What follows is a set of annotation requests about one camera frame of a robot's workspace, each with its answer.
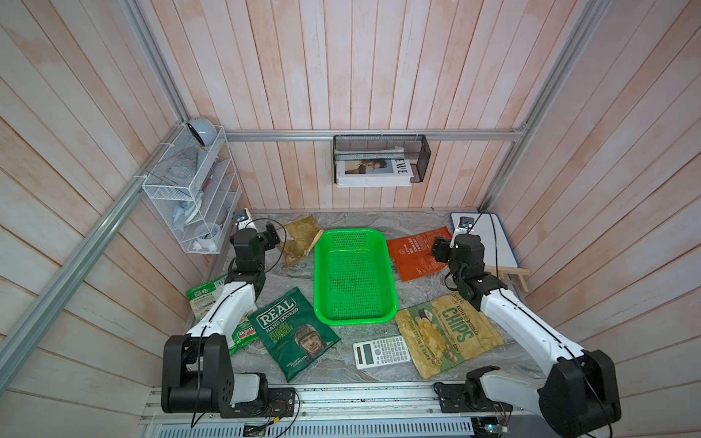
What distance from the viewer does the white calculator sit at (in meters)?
0.81

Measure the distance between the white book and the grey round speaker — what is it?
1.32 feet

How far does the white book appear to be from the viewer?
0.92 m

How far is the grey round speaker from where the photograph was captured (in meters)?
0.83

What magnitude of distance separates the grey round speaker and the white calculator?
796 millimetres
